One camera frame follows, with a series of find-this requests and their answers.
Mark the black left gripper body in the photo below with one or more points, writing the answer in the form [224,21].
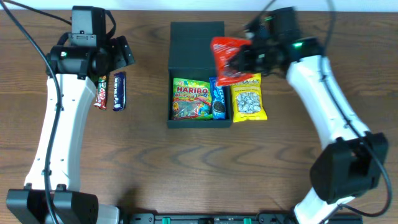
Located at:
[121,53]

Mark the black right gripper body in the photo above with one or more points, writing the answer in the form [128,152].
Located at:
[244,59]

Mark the red Hacks candy bag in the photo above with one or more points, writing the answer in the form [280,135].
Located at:
[224,49]

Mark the Dairy Milk chocolate bar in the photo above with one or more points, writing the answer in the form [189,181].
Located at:
[119,91]

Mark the blue Oreo cookie pack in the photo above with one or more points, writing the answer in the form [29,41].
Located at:
[218,101]

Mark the yellow Hacks candy bag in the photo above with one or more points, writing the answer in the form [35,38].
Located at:
[247,100]

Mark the green Haribo gummy bag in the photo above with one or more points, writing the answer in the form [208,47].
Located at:
[191,99]

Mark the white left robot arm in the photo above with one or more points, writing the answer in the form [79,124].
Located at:
[52,185]

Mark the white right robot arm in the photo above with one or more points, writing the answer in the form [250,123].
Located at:
[352,158]

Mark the KitKat Milo chocolate bar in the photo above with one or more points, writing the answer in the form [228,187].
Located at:
[101,97]

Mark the dark green gift box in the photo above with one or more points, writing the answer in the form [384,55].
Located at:
[190,57]

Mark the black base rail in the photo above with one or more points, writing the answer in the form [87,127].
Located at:
[262,218]

